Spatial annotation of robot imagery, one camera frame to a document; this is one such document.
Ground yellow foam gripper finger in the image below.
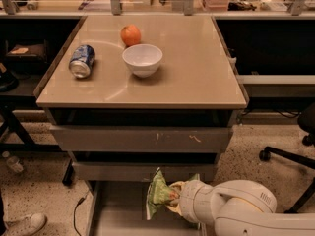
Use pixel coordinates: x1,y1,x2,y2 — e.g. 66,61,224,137
166,204,182,215
169,181,185,193

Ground green jalapeno chip bag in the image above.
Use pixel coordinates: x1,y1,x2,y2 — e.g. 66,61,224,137
146,168,200,220

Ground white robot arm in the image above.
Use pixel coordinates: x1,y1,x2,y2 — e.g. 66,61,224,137
171,180,315,236

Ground open grey bottom drawer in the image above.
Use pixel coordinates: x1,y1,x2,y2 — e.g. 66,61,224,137
85,182,208,236

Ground grey drawer cabinet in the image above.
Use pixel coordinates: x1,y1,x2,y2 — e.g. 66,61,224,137
33,14,250,236

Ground grey middle drawer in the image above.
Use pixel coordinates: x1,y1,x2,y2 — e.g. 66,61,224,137
72,162,217,182

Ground grey top drawer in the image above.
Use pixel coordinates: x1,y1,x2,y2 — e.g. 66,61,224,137
50,125,232,153

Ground white ceramic bowl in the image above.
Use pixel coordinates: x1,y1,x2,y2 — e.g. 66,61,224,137
122,44,163,78

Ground black office chair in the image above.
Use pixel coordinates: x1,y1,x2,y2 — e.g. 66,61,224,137
259,103,315,213

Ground white sneaker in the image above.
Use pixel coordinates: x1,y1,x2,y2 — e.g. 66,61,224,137
1,213,47,236

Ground orange fruit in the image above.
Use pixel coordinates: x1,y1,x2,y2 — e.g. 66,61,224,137
120,25,141,46

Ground blue soda can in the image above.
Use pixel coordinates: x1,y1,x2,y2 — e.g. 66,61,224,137
69,44,95,79

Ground clear plastic bottle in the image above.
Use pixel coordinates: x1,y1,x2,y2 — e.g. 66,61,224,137
2,151,24,174

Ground black floor cable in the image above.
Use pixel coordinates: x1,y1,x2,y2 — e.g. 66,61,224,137
72,190,91,236

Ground black side table frame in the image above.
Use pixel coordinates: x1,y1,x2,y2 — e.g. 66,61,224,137
0,98,76,187

